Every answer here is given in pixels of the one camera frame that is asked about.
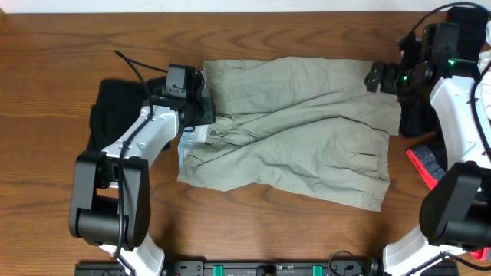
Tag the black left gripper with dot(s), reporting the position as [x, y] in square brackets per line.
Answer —
[207, 110]

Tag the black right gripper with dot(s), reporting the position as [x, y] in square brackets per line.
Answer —
[386, 78]

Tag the khaki green shorts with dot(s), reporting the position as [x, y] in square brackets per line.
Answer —
[302, 125]

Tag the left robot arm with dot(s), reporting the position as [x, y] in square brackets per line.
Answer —
[110, 205]

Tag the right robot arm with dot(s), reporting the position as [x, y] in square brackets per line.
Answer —
[455, 216]

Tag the black garment right pile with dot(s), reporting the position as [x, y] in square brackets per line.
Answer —
[417, 116]

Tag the white garment right pile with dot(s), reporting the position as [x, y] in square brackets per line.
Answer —
[484, 59]

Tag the black folded garment left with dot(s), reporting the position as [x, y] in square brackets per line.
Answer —
[117, 107]

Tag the grey red trimmed garment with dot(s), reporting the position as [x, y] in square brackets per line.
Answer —
[430, 160]

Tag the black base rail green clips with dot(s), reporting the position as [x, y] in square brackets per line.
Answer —
[340, 266]

